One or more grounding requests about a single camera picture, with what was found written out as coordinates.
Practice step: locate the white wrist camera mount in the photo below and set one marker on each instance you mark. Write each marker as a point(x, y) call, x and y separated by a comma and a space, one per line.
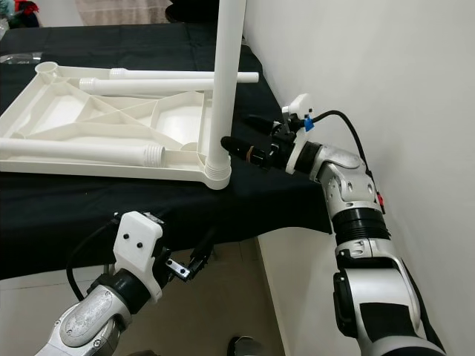
point(139, 245)
point(300, 104)

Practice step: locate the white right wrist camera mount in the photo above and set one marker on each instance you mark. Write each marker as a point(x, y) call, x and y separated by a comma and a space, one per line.
point(300, 104)

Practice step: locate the teal cloth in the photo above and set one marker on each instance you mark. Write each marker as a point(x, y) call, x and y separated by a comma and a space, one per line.
point(7, 9)

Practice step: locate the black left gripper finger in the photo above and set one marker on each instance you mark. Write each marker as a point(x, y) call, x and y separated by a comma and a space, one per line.
point(157, 216)
point(208, 248)

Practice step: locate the red cloth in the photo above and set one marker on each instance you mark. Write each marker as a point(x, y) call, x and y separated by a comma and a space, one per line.
point(27, 9)

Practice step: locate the beige woven cloth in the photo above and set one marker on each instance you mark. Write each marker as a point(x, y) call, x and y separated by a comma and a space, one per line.
point(119, 11)

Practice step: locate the silver robot right leg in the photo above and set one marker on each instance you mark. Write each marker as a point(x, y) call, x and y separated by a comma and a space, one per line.
point(243, 348)

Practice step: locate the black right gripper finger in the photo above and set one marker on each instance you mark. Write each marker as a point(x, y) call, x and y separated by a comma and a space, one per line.
point(262, 124)
point(237, 148)

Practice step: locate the black table cloth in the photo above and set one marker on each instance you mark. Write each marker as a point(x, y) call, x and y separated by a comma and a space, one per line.
point(89, 215)

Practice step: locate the clear plastic wrapper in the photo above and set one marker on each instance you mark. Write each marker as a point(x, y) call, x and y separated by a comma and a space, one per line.
point(18, 58)

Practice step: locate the large black bowl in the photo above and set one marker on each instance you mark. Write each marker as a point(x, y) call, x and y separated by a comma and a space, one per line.
point(193, 9)

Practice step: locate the white plastic table top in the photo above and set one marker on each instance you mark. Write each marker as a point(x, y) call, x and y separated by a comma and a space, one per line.
point(74, 111)

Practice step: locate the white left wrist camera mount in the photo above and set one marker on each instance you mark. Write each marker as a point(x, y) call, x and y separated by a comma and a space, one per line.
point(139, 245)

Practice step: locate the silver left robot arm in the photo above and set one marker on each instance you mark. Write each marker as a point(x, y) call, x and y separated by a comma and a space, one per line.
point(96, 319)

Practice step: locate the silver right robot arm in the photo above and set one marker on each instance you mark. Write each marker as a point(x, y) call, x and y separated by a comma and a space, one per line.
point(349, 185)

